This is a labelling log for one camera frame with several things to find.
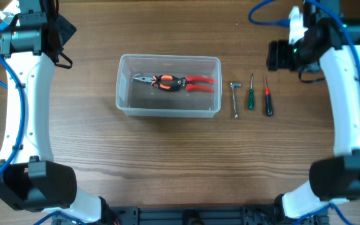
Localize green handled screwdriver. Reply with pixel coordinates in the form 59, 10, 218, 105
247, 74, 254, 110

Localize black red handled screwdriver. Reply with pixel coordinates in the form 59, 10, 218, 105
264, 76, 273, 117

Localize silver L-shaped socket wrench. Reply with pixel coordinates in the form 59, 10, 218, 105
230, 82, 241, 119

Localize clear plastic container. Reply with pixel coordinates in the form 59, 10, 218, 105
116, 54, 222, 118

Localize red handled pruning shears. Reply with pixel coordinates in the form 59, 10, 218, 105
171, 76, 214, 93

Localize orange black needle-nose pliers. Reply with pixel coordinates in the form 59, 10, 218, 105
132, 75, 182, 91

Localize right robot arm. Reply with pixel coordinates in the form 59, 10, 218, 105
267, 1, 360, 223

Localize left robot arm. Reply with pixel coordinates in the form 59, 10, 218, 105
0, 0, 120, 224

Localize left blue cable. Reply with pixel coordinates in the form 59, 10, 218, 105
0, 21, 84, 225

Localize blue cable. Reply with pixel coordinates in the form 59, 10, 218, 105
248, 0, 360, 225
0, 21, 84, 225

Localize right blue cable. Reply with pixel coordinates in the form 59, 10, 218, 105
248, 0, 360, 225

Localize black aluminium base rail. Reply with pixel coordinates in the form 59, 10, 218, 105
111, 204, 296, 225

